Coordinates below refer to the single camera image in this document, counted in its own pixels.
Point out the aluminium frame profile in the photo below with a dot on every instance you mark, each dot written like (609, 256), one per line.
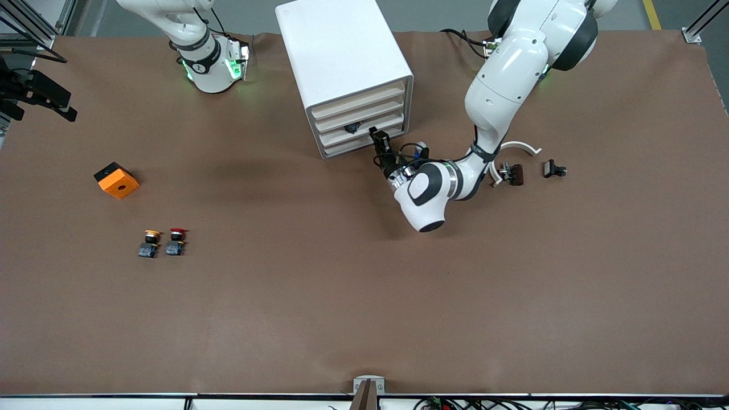
(23, 17)
(697, 28)

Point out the small black electrical component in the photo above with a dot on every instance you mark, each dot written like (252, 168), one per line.
(551, 168)

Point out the green push button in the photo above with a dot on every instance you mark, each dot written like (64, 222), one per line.
(352, 127)

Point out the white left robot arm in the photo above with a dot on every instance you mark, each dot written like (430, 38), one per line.
(512, 74)

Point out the yellow push button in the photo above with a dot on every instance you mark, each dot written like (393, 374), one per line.
(150, 244)

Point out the orange button enclosure box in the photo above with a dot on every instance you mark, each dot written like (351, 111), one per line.
(118, 182)

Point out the red push button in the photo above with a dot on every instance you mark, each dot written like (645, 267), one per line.
(176, 242)

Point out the brown camera post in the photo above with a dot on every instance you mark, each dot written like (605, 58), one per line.
(364, 398)

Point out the grey metal bracket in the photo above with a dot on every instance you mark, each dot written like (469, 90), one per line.
(369, 380)

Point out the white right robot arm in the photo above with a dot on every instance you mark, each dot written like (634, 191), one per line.
(205, 65)

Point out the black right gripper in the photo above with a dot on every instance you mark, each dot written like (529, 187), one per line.
(29, 90)

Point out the white curved plastic part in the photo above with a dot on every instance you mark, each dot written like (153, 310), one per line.
(524, 146)

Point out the brown table mat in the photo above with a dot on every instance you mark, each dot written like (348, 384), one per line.
(364, 285)

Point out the brown electrical component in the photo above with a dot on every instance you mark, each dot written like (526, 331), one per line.
(515, 174)

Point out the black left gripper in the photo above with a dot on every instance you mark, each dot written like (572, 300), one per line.
(389, 164)

